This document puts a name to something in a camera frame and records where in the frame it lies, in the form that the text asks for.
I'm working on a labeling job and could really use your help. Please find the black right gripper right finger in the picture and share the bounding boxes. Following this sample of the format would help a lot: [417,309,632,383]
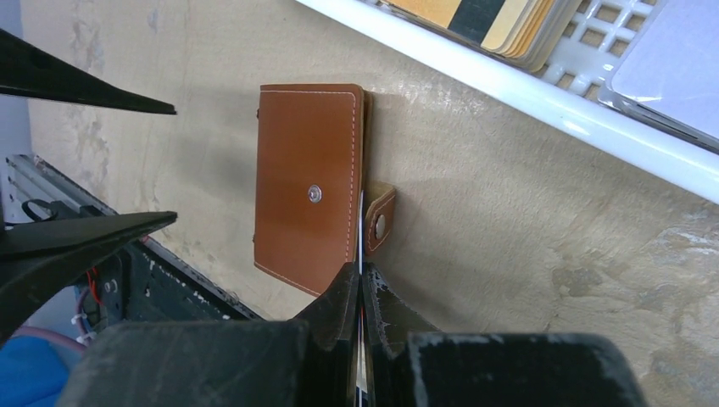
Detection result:
[361,264,647,406]

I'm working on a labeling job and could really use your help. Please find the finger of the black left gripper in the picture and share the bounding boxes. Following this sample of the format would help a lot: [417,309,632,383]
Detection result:
[1,211,177,343]
[1,30,176,115]

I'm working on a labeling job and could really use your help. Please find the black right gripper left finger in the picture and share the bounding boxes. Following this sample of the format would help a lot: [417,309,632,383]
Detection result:
[58,264,360,406]

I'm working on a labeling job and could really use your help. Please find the brown leather card holder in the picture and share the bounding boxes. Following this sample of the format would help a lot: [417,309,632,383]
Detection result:
[253,83,396,296]

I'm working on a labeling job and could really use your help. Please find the white plastic basket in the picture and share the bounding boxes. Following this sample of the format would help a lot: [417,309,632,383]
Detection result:
[304,1,718,203]

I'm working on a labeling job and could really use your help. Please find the white credit card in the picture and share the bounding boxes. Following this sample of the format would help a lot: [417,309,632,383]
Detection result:
[598,1,718,153]

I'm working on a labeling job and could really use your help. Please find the gold striped credit card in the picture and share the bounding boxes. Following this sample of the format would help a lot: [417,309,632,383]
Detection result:
[381,0,581,73]

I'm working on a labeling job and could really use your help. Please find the aluminium frame rail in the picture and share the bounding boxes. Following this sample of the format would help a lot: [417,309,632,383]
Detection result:
[1,154,116,224]

